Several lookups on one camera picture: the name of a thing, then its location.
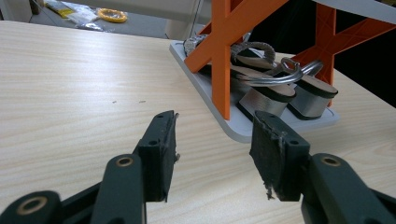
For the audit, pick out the clear plastic bag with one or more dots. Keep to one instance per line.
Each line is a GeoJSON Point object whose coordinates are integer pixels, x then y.
{"type": "Point", "coordinates": [82, 15]}

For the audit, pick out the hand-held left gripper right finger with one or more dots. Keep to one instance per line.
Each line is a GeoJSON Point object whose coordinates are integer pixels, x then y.
{"type": "Point", "coordinates": [277, 155]}

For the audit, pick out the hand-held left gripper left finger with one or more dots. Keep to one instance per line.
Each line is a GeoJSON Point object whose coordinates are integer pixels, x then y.
{"type": "Point", "coordinates": [158, 155]}

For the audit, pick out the white shoe rack orange supports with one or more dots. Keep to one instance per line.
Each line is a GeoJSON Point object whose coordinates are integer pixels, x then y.
{"type": "Point", "coordinates": [222, 46]}

